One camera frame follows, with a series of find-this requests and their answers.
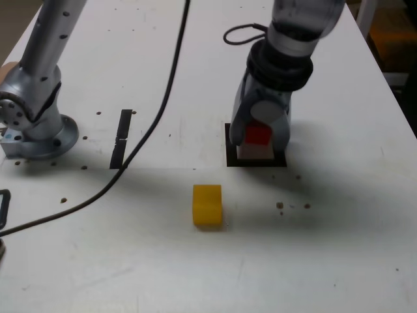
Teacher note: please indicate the black rectangular tray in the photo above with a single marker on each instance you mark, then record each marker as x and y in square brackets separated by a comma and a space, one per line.
[8, 199]

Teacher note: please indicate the black tape strip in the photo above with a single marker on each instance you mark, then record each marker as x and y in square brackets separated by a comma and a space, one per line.
[122, 130]

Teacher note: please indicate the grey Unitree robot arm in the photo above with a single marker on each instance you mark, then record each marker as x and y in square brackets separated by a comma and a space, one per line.
[49, 49]

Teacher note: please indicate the black tape square outline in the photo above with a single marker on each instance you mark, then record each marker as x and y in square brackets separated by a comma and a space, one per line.
[257, 163]

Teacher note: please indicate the white metal frame post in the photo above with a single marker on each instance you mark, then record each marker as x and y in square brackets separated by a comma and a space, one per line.
[365, 16]

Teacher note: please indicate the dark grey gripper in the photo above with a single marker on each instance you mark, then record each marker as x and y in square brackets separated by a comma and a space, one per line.
[270, 94]

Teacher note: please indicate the yellow cube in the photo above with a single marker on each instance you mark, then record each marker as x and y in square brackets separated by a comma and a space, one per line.
[207, 205]

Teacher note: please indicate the red cube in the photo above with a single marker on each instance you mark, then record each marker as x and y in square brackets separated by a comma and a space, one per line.
[257, 135]

